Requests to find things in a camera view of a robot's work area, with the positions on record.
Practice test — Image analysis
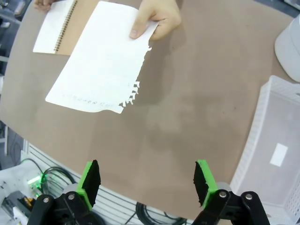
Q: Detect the person's left hand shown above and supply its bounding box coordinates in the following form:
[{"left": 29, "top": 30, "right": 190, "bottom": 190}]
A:
[{"left": 129, "top": 0, "right": 182, "bottom": 41}]

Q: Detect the white plastic mesh basket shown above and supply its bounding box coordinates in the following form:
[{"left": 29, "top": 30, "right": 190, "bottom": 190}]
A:
[{"left": 229, "top": 75, "right": 300, "bottom": 225}]

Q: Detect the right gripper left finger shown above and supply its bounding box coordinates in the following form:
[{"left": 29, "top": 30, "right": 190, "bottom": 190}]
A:
[{"left": 28, "top": 159, "right": 102, "bottom": 225}]

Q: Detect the person's right hand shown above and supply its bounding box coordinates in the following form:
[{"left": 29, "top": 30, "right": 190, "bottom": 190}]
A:
[{"left": 33, "top": 0, "right": 56, "bottom": 13}]

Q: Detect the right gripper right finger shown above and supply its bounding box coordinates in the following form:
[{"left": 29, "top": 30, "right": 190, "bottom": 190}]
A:
[{"left": 192, "top": 159, "right": 270, "bottom": 225}]

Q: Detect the spiral notebook brown cover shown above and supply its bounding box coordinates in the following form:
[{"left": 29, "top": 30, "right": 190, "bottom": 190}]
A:
[{"left": 32, "top": 0, "right": 94, "bottom": 56}]

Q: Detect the black coiled cable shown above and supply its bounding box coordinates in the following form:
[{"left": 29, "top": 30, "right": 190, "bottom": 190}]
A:
[{"left": 135, "top": 202, "right": 188, "bottom": 225}]

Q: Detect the white round trash bin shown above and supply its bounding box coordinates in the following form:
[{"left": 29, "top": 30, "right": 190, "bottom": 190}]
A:
[{"left": 274, "top": 16, "right": 300, "bottom": 83}]

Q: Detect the white label sticker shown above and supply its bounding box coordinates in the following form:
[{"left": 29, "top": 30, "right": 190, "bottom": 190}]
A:
[{"left": 270, "top": 143, "right": 288, "bottom": 167}]

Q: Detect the black cable loop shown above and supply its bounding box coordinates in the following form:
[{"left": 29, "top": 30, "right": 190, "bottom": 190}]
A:
[{"left": 22, "top": 158, "right": 78, "bottom": 195}]

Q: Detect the white paper sheet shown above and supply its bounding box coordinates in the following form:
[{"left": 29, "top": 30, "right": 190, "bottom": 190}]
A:
[{"left": 45, "top": 0, "right": 160, "bottom": 115}]

